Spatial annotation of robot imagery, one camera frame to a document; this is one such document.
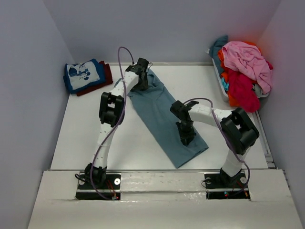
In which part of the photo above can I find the grey-blue t shirt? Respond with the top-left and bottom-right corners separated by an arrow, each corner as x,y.
128,70 -> 209,168

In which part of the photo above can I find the pink t shirt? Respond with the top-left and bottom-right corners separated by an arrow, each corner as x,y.
222,42 -> 273,94

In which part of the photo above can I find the light blue t shirt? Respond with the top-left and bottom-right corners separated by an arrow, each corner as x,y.
221,77 -> 229,93

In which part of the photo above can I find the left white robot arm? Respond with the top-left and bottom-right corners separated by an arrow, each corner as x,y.
84,58 -> 149,188

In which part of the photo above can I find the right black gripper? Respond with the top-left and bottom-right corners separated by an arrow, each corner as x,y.
177,120 -> 197,144

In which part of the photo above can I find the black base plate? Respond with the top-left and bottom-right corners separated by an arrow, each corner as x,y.
74,172 -> 122,201
201,172 -> 250,200

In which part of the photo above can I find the grey white t shirt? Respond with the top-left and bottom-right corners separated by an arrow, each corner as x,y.
252,83 -> 269,98

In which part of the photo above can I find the folded blue mickey t shirt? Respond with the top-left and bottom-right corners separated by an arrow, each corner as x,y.
63,59 -> 104,94

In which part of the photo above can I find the folded dark red t shirt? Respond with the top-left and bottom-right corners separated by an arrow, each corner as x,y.
76,61 -> 113,96

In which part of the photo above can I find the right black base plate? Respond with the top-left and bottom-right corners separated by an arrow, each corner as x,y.
201,172 -> 250,200

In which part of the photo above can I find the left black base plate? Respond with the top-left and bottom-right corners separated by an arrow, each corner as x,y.
74,172 -> 122,201

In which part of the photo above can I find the magenta t shirt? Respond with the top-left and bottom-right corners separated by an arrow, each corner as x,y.
224,59 -> 273,113

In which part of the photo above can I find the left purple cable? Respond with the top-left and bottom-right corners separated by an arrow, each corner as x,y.
89,46 -> 135,200

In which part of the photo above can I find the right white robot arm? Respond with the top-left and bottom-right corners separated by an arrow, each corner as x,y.
170,100 -> 259,188

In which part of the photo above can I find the teal t shirt in pile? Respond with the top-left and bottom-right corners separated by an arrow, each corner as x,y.
208,35 -> 228,73

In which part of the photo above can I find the purple cable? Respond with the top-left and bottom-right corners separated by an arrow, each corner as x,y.
89,46 -> 135,200
182,97 -> 251,198

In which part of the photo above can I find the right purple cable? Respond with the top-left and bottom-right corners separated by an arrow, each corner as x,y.
182,97 -> 251,198

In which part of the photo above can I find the white plastic laundry bin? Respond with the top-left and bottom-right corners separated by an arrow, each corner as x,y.
212,59 -> 229,103

